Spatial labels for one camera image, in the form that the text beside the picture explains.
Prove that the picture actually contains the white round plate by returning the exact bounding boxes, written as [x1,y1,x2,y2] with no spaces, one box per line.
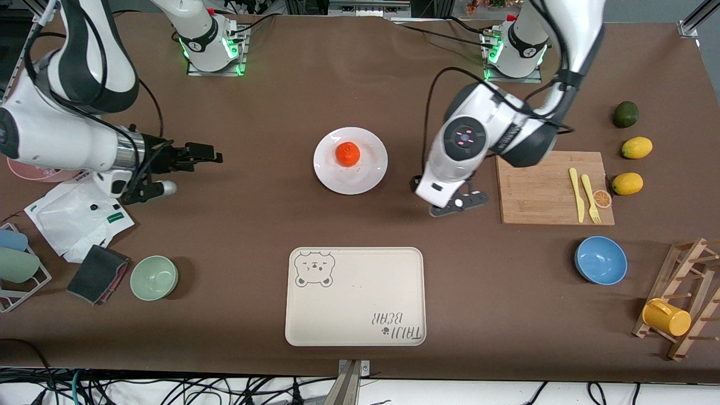
[313,127,389,195]

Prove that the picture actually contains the orange fruit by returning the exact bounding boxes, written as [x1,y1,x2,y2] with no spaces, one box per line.
[336,142,361,168]

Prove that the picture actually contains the wooden cutting board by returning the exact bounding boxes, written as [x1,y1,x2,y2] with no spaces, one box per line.
[496,150,615,226]

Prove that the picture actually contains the white plastic bag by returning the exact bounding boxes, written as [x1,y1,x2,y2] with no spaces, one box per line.
[24,169,136,264]

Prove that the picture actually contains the pale green bowl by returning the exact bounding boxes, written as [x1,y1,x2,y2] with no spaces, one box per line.
[130,255,179,302]

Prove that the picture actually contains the dark grey cloth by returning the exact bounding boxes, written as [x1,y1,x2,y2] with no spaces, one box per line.
[66,244,131,305]

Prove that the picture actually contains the yellow plastic knife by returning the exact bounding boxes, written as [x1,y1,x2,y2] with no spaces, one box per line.
[569,167,586,223]

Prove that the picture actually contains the pink bowl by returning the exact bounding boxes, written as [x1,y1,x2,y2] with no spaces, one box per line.
[7,157,79,183]

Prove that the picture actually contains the yellow plastic fork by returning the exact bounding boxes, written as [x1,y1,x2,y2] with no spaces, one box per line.
[580,174,602,224]

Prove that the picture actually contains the cream bear print tray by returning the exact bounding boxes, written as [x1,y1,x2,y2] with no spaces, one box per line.
[285,247,427,347]

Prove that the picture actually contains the light blue cup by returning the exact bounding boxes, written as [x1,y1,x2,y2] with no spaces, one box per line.
[0,228,29,252]

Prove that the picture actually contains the blue bowl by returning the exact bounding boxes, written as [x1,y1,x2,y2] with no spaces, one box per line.
[574,236,628,286]

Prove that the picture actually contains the pale green cup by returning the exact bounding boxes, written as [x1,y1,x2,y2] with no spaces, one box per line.
[0,247,41,284]

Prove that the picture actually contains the yellow lemon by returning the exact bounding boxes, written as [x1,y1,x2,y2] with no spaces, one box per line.
[611,172,644,196]
[622,137,654,160]

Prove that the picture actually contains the dark green lime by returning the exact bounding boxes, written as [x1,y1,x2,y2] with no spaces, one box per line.
[613,101,640,129]

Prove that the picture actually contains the yellow cup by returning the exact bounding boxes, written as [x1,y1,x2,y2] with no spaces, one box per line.
[642,298,692,337]

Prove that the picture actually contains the wooden cup rack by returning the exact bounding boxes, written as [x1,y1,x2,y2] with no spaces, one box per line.
[632,238,720,362]

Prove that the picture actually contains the aluminium corner strut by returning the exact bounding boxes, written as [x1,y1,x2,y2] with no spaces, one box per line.
[678,0,720,39]

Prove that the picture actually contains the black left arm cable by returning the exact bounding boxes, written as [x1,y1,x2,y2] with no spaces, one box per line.
[421,66,575,182]

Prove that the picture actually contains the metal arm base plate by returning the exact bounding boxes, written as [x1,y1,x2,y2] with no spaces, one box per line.
[187,28,249,77]
[484,34,543,84]

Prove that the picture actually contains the white wire rack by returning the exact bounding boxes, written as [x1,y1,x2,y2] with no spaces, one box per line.
[0,223,52,313]

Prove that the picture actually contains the aluminium frame profile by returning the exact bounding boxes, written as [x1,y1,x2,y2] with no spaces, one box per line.
[328,0,412,19]

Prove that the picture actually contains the metal table edge bracket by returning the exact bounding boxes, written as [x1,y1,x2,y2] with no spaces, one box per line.
[328,360,372,405]

